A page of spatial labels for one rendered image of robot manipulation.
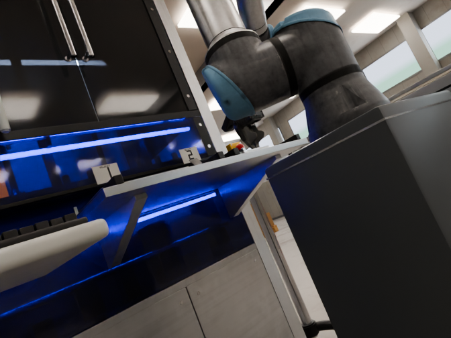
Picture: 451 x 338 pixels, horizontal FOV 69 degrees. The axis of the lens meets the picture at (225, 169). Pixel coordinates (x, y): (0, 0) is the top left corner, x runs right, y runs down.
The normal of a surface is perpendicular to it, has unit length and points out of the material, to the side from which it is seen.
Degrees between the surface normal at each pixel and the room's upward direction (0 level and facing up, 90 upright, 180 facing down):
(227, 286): 90
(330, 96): 73
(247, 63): 83
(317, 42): 90
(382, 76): 90
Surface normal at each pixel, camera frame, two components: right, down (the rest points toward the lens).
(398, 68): -0.77, 0.23
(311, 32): -0.20, -0.11
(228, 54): -0.40, -0.10
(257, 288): 0.56, -0.36
